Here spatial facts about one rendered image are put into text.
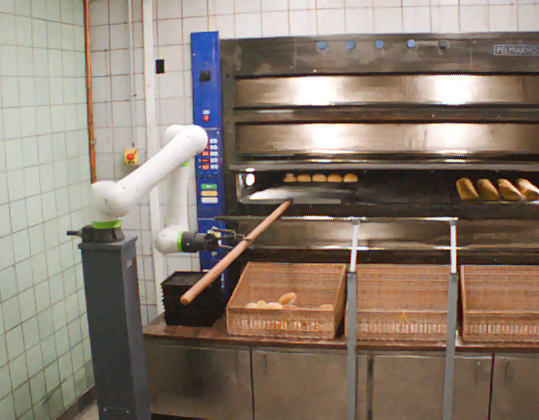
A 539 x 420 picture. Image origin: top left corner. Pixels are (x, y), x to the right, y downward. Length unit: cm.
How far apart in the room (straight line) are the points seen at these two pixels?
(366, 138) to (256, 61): 73
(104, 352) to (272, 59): 182
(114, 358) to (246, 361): 81
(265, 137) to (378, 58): 76
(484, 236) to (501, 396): 88
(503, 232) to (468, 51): 99
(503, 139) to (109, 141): 224
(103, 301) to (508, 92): 229
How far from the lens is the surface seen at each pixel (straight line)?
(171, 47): 402
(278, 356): 353
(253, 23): 389
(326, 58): 381
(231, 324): 359
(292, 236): 390
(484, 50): 379
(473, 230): 385
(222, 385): 367
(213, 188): 394
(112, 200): 276
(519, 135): 381
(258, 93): 386
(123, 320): 298
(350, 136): 379
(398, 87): 376
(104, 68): 418
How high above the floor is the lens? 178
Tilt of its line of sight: 9 degrees down
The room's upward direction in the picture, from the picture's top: 2 degrees counter-clockwise
